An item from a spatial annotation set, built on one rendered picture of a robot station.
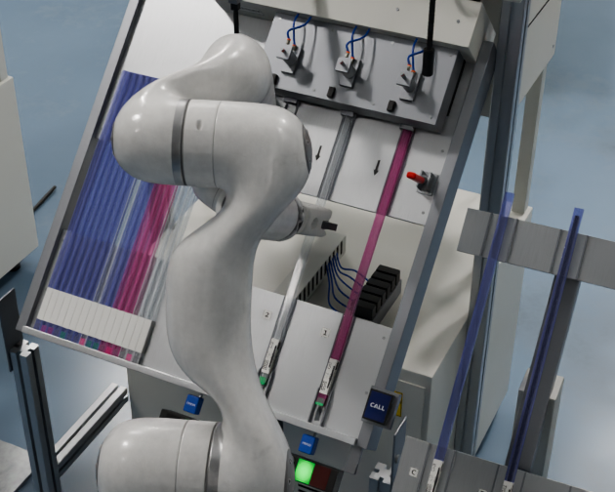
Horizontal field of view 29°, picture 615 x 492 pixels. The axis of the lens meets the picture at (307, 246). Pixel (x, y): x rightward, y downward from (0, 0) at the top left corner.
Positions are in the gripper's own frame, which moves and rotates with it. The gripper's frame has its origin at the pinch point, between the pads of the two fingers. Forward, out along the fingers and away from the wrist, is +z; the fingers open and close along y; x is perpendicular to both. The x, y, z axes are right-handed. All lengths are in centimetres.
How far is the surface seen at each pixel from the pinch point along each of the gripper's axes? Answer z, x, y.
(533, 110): 61, -32, -19
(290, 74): -1.2, -23.3, 10.6
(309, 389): -3.9, 27.3, -8.2
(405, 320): -2.4, 11.8, -20.7
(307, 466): -5.1, 39.5, -11.5
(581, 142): 232, -42, -3
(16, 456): 56, 77, 81
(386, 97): -1.2, -23.1, -7.3
